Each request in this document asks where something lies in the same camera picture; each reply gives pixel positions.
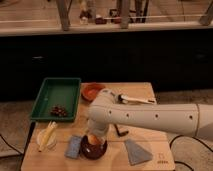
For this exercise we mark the dark purple bowl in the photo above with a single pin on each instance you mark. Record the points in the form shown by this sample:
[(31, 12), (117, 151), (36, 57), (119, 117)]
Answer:
[(93, 152)]

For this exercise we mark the blue sponge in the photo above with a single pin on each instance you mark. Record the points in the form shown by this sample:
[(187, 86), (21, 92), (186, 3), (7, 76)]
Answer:
[(73, 147)]

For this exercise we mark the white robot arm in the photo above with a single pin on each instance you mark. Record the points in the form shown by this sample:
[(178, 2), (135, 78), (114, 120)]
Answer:
[(193, 120)]

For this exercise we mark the red grape bunch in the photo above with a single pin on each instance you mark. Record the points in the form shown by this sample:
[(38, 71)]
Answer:
[(58, 111)]

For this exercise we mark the small white plate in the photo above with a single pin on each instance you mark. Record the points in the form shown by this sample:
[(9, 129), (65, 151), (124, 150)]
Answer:
[(51, 142)]

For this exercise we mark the orange apple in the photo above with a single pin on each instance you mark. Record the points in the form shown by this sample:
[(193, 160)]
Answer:
[(93, 140)]

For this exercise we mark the green plastic tray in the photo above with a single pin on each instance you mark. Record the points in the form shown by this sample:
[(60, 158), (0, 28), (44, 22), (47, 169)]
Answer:
[(62, 92)]

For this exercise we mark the orange bowl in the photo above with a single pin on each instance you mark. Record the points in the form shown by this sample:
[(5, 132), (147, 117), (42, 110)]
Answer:
[(91, 90)]

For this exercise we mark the grey folded cloth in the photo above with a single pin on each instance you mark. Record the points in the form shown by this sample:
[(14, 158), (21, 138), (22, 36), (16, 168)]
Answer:
[(136, 153)]

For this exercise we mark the yellow banana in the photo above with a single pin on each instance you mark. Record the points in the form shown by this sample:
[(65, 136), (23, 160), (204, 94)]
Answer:
[(45, 135)]

